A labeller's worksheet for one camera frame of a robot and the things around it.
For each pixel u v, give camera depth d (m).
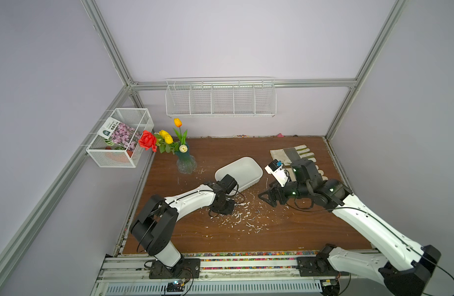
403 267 0.39
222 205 0.74
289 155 1.12
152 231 0.44
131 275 0.74
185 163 0.99
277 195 0.60
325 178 0.99
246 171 1.02
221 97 0.99
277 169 0.62
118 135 0.73
